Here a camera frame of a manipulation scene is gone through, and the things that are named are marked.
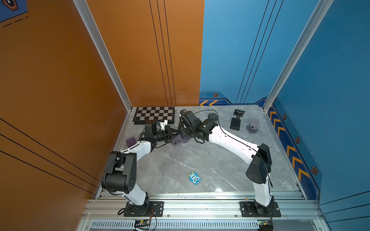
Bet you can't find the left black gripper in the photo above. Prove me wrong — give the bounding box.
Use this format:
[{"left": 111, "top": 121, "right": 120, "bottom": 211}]
[{"left": 152, "top": 126, "right": 178, "bottom": 144}]

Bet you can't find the dark grey round phone stand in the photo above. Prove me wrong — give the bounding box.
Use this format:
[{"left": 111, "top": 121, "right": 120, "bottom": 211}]
[{"left": 208, "top": 113, "right": 219, "bottom": 122}]

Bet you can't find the black folding phone stand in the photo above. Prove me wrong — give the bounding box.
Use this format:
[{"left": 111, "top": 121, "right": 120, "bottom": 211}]
[{"left": 230, "top": 109, "right": 245, "bottom": 131}]

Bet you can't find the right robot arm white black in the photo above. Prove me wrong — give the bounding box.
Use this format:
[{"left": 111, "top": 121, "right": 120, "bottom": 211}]
[{"left": 179, "top": 109, "right": 274, "bottom": 217}]

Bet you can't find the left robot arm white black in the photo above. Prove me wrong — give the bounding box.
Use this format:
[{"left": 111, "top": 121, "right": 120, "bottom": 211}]
[{"left": 101, "top": 121, "right": 178, "bottom": 217}]

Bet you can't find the black white chessboard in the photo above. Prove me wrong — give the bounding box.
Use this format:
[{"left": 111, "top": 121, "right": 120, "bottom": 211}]
[{"left": 133, "top": 106, "right": 175, "bottom": 125}]

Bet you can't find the purple cube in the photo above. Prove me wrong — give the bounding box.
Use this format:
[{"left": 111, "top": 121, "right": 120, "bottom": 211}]
[{"left": 125, "top": 137, "right": 137, "bottom": 148}]

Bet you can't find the left green circuit board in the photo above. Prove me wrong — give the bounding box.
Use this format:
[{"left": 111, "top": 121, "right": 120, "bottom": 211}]
[{"left": 133, "top": 219, "right": 151, "bottom": 231}]

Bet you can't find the right circuit board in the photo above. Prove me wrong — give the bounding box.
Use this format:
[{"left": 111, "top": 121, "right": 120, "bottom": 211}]
[{"left": 258, "top": 219, "right": 274, "bottom": 231}]

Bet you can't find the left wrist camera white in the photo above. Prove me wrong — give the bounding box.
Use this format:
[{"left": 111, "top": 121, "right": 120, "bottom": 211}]
[{"left": 157, "top": 120, "right": 168, "bottom": 131}]

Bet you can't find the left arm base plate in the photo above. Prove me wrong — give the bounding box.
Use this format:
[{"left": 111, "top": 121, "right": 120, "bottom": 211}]
[{"left": 123, "top": 201, "right": 164, "bottom": 217}]

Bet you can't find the aluminium front rail frame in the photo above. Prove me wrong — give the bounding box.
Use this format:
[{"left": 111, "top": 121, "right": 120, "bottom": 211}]
[{"left": 77, "top": 191, "right": 330, "bottom": 231}]

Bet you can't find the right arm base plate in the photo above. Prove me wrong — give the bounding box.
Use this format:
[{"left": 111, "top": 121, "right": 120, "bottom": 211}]
[{"left": 240, "top": 201, "right": 281, "bottom": 218}]

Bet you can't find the left aluminium corner post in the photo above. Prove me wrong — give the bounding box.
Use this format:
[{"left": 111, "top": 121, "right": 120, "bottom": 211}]
[{"left": 73, "top": 0, "right": 133, "bottom": 112}]

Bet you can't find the aluminium corner post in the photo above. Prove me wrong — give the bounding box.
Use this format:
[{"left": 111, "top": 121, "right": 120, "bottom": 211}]
[
  {"left": 73, "top": 0, "right": 133, "bottom": 112},
  {"left": 263, "top": 0, "right": 333, "bottom": 113}
]

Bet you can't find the right aluminium corner post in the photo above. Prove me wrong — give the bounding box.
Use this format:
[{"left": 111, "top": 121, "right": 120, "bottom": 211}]
[{"left": 263, "top": 0, "right": 333, "bottom": 113}]

